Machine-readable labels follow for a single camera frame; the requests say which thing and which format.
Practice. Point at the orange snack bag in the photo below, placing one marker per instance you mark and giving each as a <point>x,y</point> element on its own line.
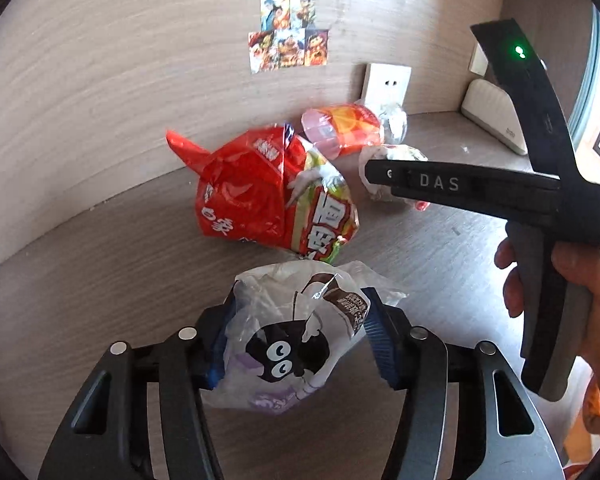
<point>355,127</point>

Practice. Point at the white wall socket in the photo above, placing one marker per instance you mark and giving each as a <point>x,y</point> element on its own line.
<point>385,82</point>
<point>477,62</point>

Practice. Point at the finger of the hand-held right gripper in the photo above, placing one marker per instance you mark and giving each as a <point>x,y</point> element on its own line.
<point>480,185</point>

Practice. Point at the cream toaster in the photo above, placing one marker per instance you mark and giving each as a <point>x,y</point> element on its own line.
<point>490,110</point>

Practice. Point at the crumpled clear plastic wrap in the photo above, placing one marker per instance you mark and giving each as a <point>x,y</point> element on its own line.
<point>395,122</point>

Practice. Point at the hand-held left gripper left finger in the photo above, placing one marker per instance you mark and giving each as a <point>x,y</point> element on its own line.
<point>219,355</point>

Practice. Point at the cluster of picture stickers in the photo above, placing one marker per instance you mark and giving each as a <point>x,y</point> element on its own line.
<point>285,45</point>

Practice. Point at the white printed wrapper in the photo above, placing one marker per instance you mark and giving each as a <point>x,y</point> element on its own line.
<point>400,152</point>

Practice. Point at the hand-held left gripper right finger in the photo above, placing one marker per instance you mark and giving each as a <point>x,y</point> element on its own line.
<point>380,345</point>

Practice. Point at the red snack bag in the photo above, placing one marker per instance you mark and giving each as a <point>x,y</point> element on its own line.
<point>245,195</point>

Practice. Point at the white cartoon snack bag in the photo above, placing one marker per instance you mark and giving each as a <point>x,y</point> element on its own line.
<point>280,355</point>

